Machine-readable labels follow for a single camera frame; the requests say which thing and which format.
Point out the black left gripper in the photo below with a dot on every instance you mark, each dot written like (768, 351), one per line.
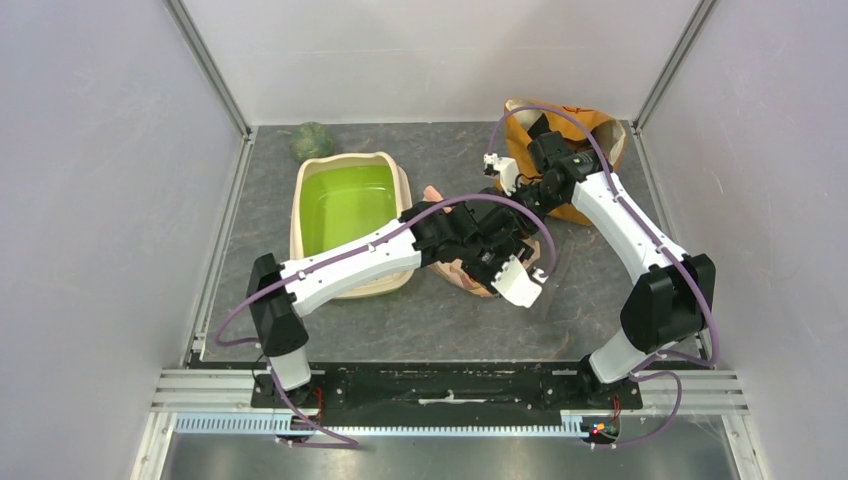
(510, 246)

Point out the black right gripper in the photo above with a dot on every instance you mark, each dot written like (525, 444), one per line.
(520, 188)

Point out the pink cat litter bag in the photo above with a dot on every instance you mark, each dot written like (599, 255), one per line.
(452, 272)

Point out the cream green litter box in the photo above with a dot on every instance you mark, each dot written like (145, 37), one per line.
(343, 197)

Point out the clear plastic scoop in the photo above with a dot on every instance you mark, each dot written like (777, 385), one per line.
(550, 292)

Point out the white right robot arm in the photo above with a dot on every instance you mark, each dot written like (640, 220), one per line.
(672, 290)

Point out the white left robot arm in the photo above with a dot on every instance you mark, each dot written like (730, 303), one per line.
(280, 296)

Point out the orange paper bag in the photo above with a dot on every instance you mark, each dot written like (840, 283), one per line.
(521, 128)

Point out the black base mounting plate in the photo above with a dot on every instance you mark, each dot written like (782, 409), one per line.
(456, 394)

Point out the green fuzzy ball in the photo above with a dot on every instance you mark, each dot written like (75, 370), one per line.
(312, 140)

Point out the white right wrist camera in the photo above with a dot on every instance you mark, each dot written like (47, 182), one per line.
(505, 169)

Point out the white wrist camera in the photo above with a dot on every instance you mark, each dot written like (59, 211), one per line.
(505, 169)
(517, 285)

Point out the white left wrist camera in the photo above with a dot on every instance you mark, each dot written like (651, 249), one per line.
(517, 285)

